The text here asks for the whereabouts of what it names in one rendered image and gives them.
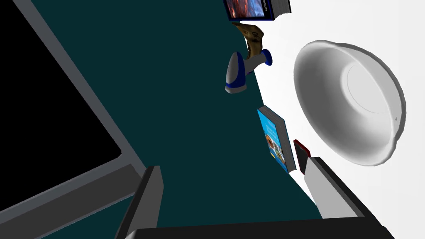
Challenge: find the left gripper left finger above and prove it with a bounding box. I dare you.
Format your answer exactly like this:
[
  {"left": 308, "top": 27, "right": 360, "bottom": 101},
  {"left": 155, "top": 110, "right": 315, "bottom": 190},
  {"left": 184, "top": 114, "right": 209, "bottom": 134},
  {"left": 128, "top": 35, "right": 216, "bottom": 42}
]
[{"left": 115, "top": 165, "right": 164, "bottom": 239}]

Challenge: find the red and black box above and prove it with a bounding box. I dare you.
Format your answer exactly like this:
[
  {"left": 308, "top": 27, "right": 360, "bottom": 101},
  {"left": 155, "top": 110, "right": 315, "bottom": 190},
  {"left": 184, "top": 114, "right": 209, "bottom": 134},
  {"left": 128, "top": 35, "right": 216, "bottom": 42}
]
[{"left": 293, "top": 139, "right": 312, "bottom": 176}]

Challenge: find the light blue book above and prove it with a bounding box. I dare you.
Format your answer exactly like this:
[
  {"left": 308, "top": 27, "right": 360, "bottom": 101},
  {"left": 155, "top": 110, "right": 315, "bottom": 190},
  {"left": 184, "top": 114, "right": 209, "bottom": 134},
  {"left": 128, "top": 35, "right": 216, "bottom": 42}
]
[{"left": 257, "top": 105, "right": 297, "bottom": 173}]

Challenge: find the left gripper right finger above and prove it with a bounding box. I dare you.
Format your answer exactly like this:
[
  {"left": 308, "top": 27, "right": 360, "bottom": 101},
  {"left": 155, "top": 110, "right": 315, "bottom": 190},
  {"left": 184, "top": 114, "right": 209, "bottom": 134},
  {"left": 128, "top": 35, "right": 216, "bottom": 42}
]
[{"left": 303, "top": 156, "right": 375, "bottom": 219}]

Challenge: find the dark blue book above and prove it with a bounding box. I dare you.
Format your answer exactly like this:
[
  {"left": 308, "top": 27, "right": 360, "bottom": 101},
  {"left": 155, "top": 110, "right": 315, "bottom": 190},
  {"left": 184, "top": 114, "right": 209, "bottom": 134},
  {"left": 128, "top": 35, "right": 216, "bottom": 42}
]
[{"left": 223, "top": 0, "right": 292, "bottom": 22}]

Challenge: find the brown carved figurine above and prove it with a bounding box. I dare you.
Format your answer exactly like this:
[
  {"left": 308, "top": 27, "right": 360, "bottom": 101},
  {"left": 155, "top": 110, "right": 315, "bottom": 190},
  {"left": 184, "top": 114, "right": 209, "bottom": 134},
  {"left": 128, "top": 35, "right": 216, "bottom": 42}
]
[{"left": 232, "top": 22, "right": 265, "bottom": 62}]

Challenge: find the grey framed window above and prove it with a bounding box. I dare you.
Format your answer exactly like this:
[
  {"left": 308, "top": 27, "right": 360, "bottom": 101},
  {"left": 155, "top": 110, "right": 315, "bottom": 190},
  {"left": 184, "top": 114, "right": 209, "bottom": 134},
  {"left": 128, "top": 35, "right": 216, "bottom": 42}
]
[{"left": 0, "top": 0, "right": 147, "bottom": 239}]

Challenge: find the white and blue pepper mill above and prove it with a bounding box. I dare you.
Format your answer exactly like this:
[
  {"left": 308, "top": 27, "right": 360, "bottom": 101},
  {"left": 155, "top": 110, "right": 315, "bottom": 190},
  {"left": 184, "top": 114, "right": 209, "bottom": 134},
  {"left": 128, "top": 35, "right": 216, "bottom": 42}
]
[{"left": 225, "top": 49, "right": 273, "bottom": 95}]

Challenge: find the white bowl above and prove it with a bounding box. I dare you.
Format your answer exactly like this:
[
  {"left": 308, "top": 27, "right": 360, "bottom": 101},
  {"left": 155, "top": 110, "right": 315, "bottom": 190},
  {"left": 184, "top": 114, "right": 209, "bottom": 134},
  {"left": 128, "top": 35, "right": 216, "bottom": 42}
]
[{"left": 293, "top": 40, "right": 407, "bottom": 166}]

